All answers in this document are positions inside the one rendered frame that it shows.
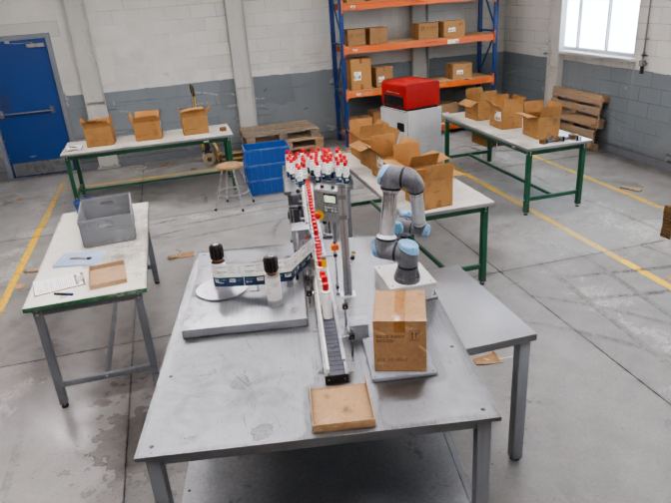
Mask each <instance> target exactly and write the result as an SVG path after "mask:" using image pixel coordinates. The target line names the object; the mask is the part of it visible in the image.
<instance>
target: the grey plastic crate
mask: <svg viewBox="0 0 671 503"><path fill-rule="evenodd" d="M107 201H113V203H112V204H108V205H103V206H101V205H100V203H101V202H107ZM77 226H78V227H79V231H80V235H81V239H82V243H83V247H84V248H85V249H87V248H92V247H98V246H104V245H109V244H115V243H121V242H126V241H132V240H135V239H136V227H135V216H134V211H133V207H132V202H131V196H130V193H123V194H117V195H110V196H104V197H98V198H91V199H84V200H80V205H79V211H78V217H77Z"/></svg>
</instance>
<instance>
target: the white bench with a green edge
mask: <svg viewBox="0 0 671 503"><path fill-rule="evenodd" d="M132 207H133V211H134V216H135V227H136V239H135V240H132V241H126V242H121V243H115V244H109V245H104V246H98V247H92V248H87V249H85V248H84V247H83V243H82V239H81V235H80V231H79V227H78V226H77V217H78V214H77V212H75V213H68V214H63V215H62V217H61V220H60V222H59V224H58V227H57V228H56V230H55V233H54V235H53V237H52V240H51V242H50V244H49V247H48V249H47V251H46V254H45V256H44V259H43V261H42V263H41V265H40V268H39V270H38V273H37V275H36V277H35V280H34V281H40V280H45V279H51V278H56V277H60V276H65V275H70V274H74V273H78V272H82V273H83V274H84V279H85V283H86V284H85V285H80V286H76V287H72V288H68V289H64V290H60V291H56V292H72V293H74V295H55V294H54V292H51V293H47V294H43V295H39V296H35V297H34V290H33V284H32V287H31V289H30V291H29V294H28V296H27V298H26V301H25V303H24V305H23V308H22V311H23V313H27V312H32V315H33V317H34V320H35V323H36V326H37V330H38V333H39V336H40V340H41V343H42V346H43V350H44V353H45V356H46V359H47V363H48V366H49V369H50V373H51V376H52V379H53V383H54V386H55V389H56V392H57V396H58V399H59V402H60V405H62V404H63V405H62V408H66V407H68V406H69V403H68V401H69V398H68V395H67V392H66V388H65V386H70V385H76V384H81V383H86V382H91V381H96V380H102V379H107V378H111V377H116V376H121V375H126V374H131V373H135V372H140V371H145V370H149V369H151V372H152V377H153V381H154V385H155V387H156V385H157V382H158V378H159V375H160V370H159V366H158V365H159V363H158V361H157V357H156V352H155V347H154V343H153V338H152V334H151V329H150V324H149V321H148V316H147V312H146V307H145V302H144V298H143V296H144V295H143V292H147V290H148V269H152V274H153V279H154V282H155V284H157V283H160V282H159V281H158V280H160V279H159V274H158V269H157V264H156V260H155V255H154V250H153V245H152V240H151V235H150V230H149V202H144V203H137V204H132ZM96 251H107V253H106V254H105V255H104V256H103V258H102V259H101V260H100V261H99V262H98V264H102V263H107V262H113V261H117V260H122V259H123V260H124V262H125V268H126V274H127V282H126V283H121V284H117V285H112V286H107V287H102V288H98V289H93V290H90V288H89V269H88V266H91V265H84V266H70V267H55V268H52V265H53V264H54V263H55V262H56V261H57V260H58V259H59V258H60V257H61V256H62V255H63V254H64V253H68V252H96ZM148 254H149V259H150V264H148ZM131 299H134V300H135V302H136V306H137V311H138V315H139V319H140V323H141V328H142V332H143V337H144V341H145V346H146V350H147V354H148V359H149V363H144V364H140V365H135V366H130V367H125V368H121V369H116V370H111V365H112V357H113V349H114V340H115V332H116V323H117V314H118V306H119V302H120V301H126V300H131ZM109 303H114V306H113V314H112V321H111V329H110V336H109V344H108V351H107V358H106V366H105V372H101V373H96V374H91V375H85V376H80V377H75V378H69V379H64V380H63V378H62V375H61V371H60V368H59V365H58V361H57V358H56V354H55V351H54V348H53V344H52V341H51V337H50V334H49V331H48V327H47V324H46V320H45V317H44V315H46V314H52V313H58V312H63V311H69V310H75V309H80V308H86V307H92V306H97V305H103V304H109Z"/></svg>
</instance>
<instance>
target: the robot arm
mask: <svg viewBox="0 0 671 503"><path fill-rule="evenodd" d="M377 183H378V184H379V185H380V189H381V190H382V200H381V212H380V224H379V233H378V234H377V235H376V237H375V238H374V239H373V240H372V244H371V251H372V254H373V255H374V256H375V257H378V258H381V259H388V260H392V261H397V268H396V270H395V273H394V276H393V279H394V281H396V282H397V283H399V284H403V285H413V284H417V283H419V282H420V274H419V270H418V254H419V250H418V244H417V243H416V242H415V241H413V240H412V236H411V235H417V236H421V237H428V236H429V233H430V225H428V224H427V223H426V221H425V211H424V201H423V192H424V183H423V180H422V178H421V176H420V175H419V174H418V172H417V171H416V170H414V169H412V168H409V167H401V166H394V165H383V166H382V167H381V168H380V170H379V172H378V175H377ZM401 188H403V189H407V192H408V193H409V198H410V206H411V211H409V210H402V211H400V212H399V218H398V219H397V220H395V217H396V206H397V195H398V193H399V192H400V191H401ZM411 215H412V221H411ZM395 234H397V235H400V237H401V239H398V240H397V239H396V235H395Z"/></svg>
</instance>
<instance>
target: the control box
mask: <svg viewBox="0 0 671 503"><path fill-rule="evenodd" d="M331 186H332V185H324V187H325V188H324V189H320V187H321V185H319V186H317V187H315V188H314V189H313V191H314V202H315V213H320V214H321V218H320V219H318V220H317V219H316V221H323V222H330V223H337V224H339V221H340V217H339V211H338V195H337V189H336V186H335V190H333V191H332V190H331ZM345 193H346V195H345V197H346V209H347V218H348V205H347V188H346V187H345ZM324 194H333V195H336V205H335V204H327V203H324ZM324 205H325V206H333V207H337V214H335V213H328V212H325V211H324Z"/></svg>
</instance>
